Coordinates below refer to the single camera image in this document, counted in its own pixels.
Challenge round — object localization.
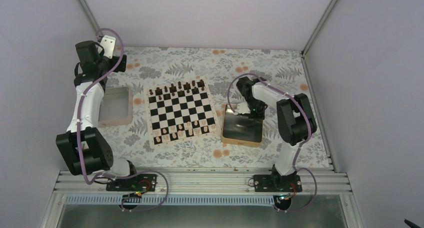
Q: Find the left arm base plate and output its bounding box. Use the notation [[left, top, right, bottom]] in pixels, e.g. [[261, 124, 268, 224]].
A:
[[106, 174, 157, 192]]

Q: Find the gold metal tin tray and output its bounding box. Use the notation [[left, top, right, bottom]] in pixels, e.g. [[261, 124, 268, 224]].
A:
[[220, 104, 263, 147]]

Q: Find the aluminium rail frame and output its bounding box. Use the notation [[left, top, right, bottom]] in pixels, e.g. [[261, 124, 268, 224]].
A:
[[53, 168, 353, 195]]

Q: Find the pink tin lid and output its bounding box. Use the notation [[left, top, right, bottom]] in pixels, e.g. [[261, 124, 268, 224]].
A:
[[98, 87, 133, 128]]

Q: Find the floral patterned table mat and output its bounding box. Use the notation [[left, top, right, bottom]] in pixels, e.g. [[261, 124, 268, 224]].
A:
[[79, 47, 332, 169]]

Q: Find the black white chessboard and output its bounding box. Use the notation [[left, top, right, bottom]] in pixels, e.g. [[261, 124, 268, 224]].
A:
[[143, 79, 221, 148]]

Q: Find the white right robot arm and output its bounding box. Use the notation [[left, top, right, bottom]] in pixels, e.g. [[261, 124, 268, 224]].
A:
[[235, 74, 317, 191]]

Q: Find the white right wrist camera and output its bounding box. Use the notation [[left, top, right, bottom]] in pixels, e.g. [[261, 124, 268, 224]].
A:
[[235, 102, 251, 115]]

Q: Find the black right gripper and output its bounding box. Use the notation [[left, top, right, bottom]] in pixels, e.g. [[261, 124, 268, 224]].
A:
[[246, 98, 266, 121]]

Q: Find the light wooden corner rook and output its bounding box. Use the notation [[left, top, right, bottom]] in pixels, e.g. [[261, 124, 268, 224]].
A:
[[210, 124, 217, 132]]

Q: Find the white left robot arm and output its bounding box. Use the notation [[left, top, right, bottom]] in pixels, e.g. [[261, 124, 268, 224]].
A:
[[55, 35, 139, 190]]

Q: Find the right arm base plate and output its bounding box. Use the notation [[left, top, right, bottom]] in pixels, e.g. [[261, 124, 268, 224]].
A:
[[253, 173, 303, 192]]

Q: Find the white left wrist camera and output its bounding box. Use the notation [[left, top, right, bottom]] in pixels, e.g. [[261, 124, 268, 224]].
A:
[[99, 35, 116, 59]]

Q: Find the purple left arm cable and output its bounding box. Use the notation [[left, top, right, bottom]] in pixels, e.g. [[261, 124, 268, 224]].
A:
[[76, 28, 170, 212]]

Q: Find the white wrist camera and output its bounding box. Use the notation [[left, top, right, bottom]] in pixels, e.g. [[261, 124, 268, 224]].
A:
[[235, 102, 251, 115], [99, 35, 116, 59]]

